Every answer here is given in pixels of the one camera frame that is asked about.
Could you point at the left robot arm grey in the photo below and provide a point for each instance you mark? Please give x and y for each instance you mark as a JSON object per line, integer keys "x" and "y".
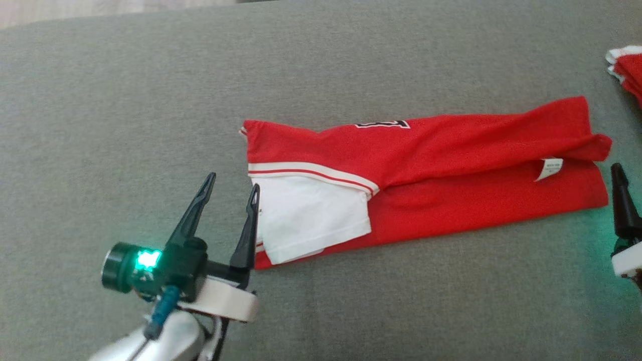
{"x": 170, "y": 343}

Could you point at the red white sports jersey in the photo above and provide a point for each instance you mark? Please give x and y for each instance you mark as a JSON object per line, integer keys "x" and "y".
{"x": 451, "y": 150}

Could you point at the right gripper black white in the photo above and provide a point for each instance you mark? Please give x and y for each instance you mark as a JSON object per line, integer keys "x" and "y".
{"x": 629, "y": 258}

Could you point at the large grey sofa seat cushion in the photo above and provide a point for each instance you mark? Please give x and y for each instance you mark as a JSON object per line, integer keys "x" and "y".
{"x": 351, "y": 50}

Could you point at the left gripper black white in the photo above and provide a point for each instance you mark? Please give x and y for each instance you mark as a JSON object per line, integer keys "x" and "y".
{"x": 185, "y": 265}

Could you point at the red shorts white trim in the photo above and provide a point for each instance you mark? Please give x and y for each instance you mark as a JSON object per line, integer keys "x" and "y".
{"x": 633, "y": 70}

